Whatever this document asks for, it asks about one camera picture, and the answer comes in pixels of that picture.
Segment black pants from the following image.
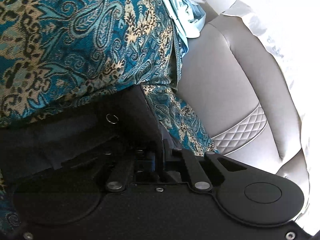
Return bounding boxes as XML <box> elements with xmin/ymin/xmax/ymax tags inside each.
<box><xmin>1</xmin><ymin>86</ymin><xmax>151</xmax><ymax>190</ymax></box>

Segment beige leather sofa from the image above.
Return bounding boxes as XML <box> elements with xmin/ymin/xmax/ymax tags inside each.
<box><xmin>178</xmin><ymin>3</ymin><xmax>310</xmax><ymax>199</ymax></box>

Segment light blue cloth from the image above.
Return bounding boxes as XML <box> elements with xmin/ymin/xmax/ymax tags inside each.
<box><xmin>162</xmin><ymin>0</ymin><xmax>206</xmax><ymax>56</ymax></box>

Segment teal paisley sofa throw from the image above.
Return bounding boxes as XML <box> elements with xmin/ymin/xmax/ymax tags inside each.
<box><xmin>1</xmin><ymin>0</ymin><xmax>216</xmax><ymax>238</ymax></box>

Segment white cloth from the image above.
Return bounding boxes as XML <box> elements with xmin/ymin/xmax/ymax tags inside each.
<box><xmin>228</xmin><ymin>0</ymin><xmax>319</xmax><ymax>233</ymax></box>

